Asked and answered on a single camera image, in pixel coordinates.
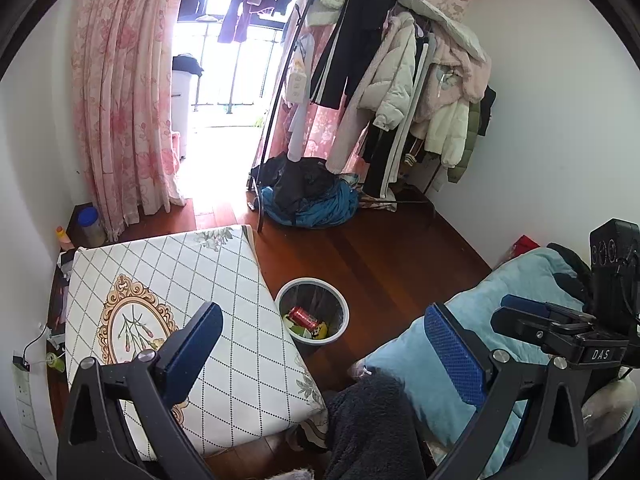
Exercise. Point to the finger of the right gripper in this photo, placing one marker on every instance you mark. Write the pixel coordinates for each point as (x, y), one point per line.
(544, 309)
(556, 331)

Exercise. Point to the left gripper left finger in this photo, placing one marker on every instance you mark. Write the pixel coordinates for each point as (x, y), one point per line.
(95, 441)

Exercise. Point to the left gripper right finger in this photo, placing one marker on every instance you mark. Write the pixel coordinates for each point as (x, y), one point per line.
(551, 440)

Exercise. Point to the yellow panda snack bag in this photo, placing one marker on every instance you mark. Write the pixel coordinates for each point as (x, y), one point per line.
(320, 332)

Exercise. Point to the green white small box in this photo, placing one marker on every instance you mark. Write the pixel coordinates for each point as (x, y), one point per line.
(296, 329)

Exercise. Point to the red cola can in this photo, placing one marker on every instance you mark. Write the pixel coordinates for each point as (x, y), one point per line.
(303, 319)

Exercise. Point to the white round trash bin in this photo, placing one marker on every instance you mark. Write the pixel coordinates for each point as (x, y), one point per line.
(322, 300)

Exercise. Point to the red bed sheet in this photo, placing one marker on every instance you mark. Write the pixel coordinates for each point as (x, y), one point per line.
(522, 245)

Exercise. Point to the white power strip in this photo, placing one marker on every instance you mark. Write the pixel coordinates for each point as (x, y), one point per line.
(28, 422)

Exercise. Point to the light blue blanket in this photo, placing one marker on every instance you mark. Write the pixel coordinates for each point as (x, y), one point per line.
(553, 274)

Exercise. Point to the checked floral tablecloth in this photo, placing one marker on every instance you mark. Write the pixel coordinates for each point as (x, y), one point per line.
(226, 364)

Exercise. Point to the dark fuzzy blanket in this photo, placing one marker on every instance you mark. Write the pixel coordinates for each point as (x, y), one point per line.
(372, 433)

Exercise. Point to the blue lid plastic jar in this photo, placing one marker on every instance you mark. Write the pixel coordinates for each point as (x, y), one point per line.
(90, 224)

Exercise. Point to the blue jacket pile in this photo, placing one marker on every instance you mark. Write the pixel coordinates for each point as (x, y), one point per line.
(305, 194)

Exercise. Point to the pink hanging coat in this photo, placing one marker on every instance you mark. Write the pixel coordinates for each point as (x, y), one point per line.
(453, 75)

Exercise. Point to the white puffer coat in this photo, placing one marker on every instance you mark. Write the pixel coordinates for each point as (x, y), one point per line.
(383, 96)

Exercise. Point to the black clothes rack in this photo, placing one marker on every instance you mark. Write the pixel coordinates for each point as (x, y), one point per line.
(280, 100)

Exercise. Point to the black hanging jacket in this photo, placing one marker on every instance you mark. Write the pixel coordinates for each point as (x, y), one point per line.
(351, 47)

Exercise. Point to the pink floral curtain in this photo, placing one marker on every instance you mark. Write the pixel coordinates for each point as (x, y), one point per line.
(121, 94)

